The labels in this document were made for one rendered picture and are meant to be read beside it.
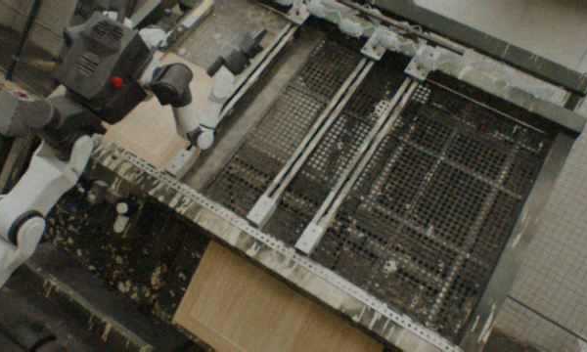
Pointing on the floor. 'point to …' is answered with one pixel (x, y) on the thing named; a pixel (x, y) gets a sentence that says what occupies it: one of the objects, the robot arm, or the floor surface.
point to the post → (0, 148)
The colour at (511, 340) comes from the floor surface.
